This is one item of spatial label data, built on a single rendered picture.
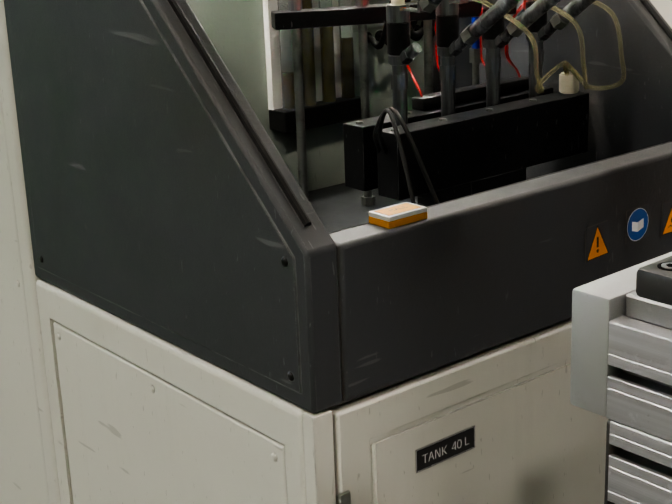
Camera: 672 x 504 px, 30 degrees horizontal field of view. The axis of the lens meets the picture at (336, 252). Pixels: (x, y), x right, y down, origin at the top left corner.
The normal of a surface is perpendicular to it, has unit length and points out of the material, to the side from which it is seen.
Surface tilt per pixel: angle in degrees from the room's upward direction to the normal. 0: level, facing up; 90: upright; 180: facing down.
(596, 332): 90
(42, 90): 90
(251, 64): 90
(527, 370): 90
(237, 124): 43
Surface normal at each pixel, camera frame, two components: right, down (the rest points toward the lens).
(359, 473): 0.63, 0.21
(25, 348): -0.77, 0.22
